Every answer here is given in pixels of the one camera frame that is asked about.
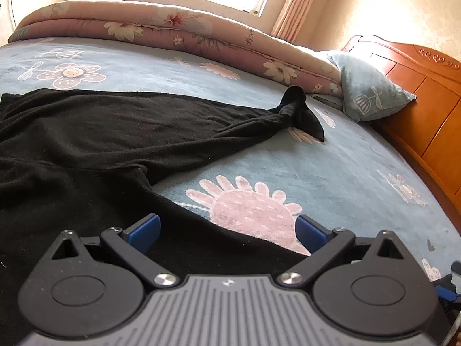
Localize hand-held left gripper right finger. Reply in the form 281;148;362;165
277;214;415;289

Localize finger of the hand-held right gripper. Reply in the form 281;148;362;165
434;276;457;301

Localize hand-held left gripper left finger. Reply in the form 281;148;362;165
50;213;181;289

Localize black pants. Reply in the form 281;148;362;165
0;86;326;336

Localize blue floral bed sheet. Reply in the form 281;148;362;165
0;38;461;298

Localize blue pillow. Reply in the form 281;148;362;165
326;51;417;122

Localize wooden headboard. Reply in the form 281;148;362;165
340;35;461;224

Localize pink floral quilt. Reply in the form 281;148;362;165
8;0;343;95

